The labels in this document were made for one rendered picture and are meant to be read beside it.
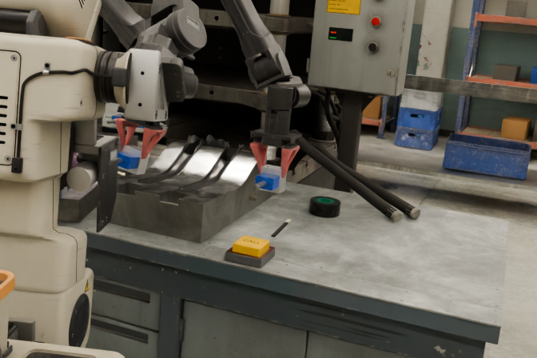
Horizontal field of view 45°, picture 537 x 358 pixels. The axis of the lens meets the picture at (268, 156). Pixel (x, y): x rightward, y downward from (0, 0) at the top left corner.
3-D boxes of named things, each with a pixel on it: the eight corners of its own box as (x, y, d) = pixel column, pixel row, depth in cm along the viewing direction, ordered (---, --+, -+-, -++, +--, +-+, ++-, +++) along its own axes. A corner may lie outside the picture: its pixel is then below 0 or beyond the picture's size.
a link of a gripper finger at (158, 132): (133, 152, 150) (142, 113, 149) (159, 161, 148) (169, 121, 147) (116, 153, 144) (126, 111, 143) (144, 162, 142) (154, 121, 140)
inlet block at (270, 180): (264, 201, 139) (266, 177, 138) (242, 197, 140) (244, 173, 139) (284, 190, 151) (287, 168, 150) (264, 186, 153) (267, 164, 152)
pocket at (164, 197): (178, 215, 143) (180, 199, 142) (157, 211, 144) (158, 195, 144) (188, 210, 147) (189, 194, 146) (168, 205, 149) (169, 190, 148)
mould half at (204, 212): (200, 243, 142) (204, 183, 139) (99, 220, 151) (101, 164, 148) (279, 192, 188) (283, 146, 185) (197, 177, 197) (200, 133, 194)
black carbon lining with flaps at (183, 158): (190, 201, 148) (193, 161, 146) (129, 189, 153) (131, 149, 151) (249, 171, 180) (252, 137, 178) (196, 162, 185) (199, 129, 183)
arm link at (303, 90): (245, 66, 146) (276, 51, 142) (270, 66, 156) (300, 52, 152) (263, 117, 146) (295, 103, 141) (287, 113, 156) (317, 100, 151)
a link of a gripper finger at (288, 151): (268, 172, 152) (272, 132, 151) (297, 177, 150) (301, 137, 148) (257, 177, 146) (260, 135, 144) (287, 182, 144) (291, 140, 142)
